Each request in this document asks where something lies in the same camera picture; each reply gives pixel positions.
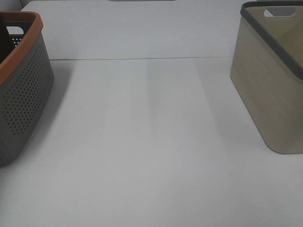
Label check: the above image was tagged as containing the grey perforated basket orange rim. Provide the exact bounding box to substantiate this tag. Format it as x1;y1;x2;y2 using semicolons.
0;11;54;167

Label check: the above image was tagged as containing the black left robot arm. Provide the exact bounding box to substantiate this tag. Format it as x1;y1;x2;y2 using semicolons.
0;15;14;63

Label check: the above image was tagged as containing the beige basket grey rim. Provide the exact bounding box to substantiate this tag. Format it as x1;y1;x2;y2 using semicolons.
230;0;303;154

